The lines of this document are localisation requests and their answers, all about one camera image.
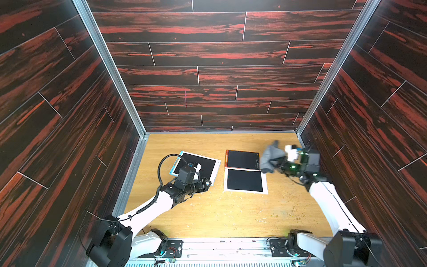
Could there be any blue-edged white drawing tablet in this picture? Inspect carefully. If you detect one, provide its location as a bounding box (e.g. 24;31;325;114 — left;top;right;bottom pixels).
169;151;221;186

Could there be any grey microfibre cloth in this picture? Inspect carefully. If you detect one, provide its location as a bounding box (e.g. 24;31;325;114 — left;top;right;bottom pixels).
259;140;287;174

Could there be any red drawing tablet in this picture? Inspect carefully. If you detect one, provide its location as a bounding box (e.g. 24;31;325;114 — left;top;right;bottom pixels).
225;150;260;170

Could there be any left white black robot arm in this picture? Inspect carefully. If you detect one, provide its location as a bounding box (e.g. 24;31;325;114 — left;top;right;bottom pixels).
86;163;212;267

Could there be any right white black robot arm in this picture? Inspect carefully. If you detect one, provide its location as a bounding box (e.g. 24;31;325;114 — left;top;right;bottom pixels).
276;145;383;267

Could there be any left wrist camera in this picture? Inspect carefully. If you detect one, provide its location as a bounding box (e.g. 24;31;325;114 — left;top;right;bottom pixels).
189;162;201;172

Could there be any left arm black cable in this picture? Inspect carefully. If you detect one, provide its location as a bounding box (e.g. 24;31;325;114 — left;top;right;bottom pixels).
136;153;189;214

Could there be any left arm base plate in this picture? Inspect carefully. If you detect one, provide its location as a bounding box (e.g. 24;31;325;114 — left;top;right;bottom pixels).
145;239;183;259

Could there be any aluminium front rail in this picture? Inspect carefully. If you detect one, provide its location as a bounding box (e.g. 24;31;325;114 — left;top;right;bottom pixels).
129;238;326;267

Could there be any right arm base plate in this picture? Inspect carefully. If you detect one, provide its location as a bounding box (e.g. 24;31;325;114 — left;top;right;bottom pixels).
266;237;300;258

